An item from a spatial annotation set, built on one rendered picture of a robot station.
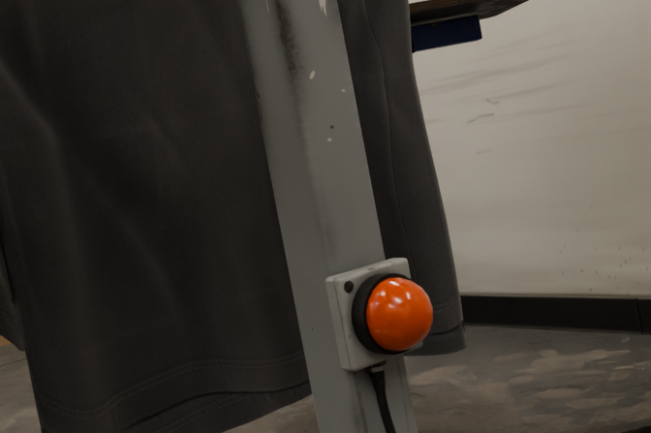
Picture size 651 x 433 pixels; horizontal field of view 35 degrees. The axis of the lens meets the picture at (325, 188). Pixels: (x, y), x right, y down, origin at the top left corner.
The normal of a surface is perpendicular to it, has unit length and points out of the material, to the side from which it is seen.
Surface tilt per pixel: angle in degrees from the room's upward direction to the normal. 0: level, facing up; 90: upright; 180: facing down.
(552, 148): 90
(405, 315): 80
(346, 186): 90
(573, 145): 90
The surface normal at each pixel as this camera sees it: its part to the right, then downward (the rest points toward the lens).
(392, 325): -0.14, 0.25
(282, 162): -0.78, 0.18
